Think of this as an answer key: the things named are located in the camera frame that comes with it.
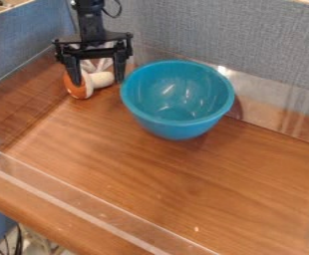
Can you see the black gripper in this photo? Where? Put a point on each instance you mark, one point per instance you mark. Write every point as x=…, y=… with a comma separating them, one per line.
x=115, y=46

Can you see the brown and white toy mushroom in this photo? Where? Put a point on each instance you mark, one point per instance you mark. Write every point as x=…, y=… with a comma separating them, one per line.
x=91, y=82

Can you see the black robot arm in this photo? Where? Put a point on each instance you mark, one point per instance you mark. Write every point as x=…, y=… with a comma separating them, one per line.
x=90, y=15

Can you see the blue plastic bowl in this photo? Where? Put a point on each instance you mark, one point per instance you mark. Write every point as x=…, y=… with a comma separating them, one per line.
x=177, y=97

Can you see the clear acrylic tray barrier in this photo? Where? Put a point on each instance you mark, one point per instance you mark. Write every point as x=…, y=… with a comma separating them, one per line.
x=111, y=191

